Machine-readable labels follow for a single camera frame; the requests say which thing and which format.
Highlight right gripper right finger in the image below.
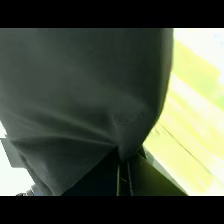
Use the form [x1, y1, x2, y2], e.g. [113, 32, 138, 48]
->
[119, 150, 188, 197]

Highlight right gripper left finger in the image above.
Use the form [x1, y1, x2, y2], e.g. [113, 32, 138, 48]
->
[62, 149, 120, 197]

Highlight black trousers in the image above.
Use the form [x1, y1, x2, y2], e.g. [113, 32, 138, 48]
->
[0, 28, 175, 197]

